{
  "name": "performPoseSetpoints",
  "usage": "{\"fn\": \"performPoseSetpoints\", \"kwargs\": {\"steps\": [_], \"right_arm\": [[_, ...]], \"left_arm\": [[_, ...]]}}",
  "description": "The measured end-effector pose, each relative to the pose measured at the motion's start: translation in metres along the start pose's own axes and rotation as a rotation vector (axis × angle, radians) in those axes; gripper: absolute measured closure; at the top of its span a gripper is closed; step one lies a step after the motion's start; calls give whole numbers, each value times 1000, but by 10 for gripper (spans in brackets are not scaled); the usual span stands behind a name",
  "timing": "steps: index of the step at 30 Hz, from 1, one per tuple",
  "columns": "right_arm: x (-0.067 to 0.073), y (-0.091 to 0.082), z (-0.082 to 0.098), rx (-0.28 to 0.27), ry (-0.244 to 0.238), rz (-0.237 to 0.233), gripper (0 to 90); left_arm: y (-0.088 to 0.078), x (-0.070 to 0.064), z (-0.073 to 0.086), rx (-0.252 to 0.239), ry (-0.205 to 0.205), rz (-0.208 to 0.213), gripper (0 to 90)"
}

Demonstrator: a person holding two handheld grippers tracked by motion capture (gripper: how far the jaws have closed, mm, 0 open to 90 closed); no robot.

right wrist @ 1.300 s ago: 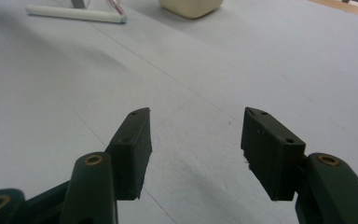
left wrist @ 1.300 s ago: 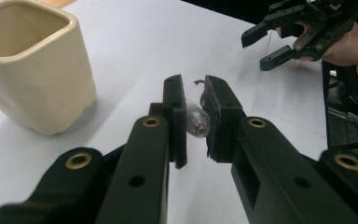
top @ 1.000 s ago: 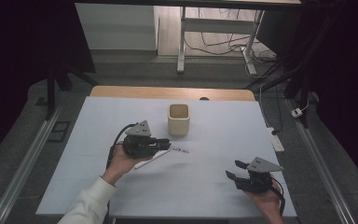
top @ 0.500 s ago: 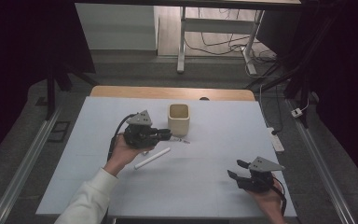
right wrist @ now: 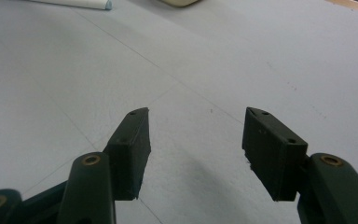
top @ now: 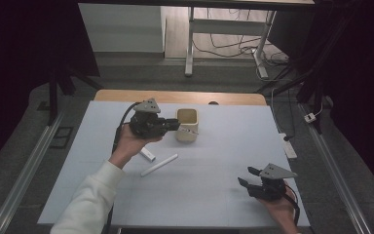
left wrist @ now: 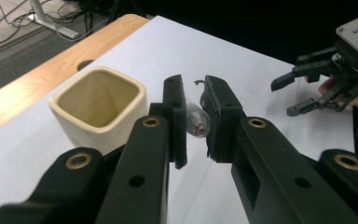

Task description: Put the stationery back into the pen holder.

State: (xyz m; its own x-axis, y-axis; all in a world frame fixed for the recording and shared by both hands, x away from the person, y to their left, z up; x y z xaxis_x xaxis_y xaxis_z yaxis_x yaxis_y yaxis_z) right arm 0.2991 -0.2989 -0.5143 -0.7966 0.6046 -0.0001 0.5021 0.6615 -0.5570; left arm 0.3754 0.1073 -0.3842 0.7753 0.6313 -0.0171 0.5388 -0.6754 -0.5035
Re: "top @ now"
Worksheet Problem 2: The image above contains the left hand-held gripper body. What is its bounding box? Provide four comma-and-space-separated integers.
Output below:
129, 97, 171, 139

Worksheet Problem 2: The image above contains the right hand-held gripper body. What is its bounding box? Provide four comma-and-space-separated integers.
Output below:
246, 163, 299, 202

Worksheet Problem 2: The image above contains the cream square cup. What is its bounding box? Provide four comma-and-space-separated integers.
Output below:
174, 108, 200, 143

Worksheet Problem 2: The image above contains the short white tube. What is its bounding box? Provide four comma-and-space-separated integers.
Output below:
139, 146, 157, 163

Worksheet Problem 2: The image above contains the person's right hand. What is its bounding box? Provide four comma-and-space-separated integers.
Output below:
257, 185, 301, 234

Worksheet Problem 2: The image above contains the person's left hand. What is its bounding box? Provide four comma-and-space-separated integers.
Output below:
108, 123, 164, 170

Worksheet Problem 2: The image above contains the white power strip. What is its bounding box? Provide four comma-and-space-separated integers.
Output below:
279, 132, 298, 160

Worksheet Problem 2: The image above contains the long white stick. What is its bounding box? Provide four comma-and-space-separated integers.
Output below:
139, 153, 179, 178

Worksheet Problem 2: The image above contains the black floor plate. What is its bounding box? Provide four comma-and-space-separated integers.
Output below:
49, 126, 75, 150

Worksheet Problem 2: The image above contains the black metal stand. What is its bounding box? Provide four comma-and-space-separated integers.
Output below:
256, 6, 349, 135
47, 64, 105, 126

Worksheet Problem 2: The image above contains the dark curtain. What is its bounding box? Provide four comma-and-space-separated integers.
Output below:
267, 0, 374, 203
0, 0, 100, 176

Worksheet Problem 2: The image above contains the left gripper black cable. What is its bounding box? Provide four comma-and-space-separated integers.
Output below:
101, 101, 140, 234

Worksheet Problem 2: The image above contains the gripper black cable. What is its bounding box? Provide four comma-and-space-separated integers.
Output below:
101, 101, 140, 234
283, 184, 301, 227

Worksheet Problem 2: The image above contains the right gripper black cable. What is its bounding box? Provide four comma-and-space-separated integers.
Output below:
283, 184, 301, 227

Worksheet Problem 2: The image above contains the aluminium floor rail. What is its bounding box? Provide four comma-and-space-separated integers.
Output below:
300, 103, 373, 234
0, 111, 64, 234

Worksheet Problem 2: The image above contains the tangle of black floor cables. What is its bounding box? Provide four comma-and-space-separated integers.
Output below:
193, 8, 290, 66

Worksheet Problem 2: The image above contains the white desk frame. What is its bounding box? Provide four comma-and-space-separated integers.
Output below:
184, 6, 278, 80

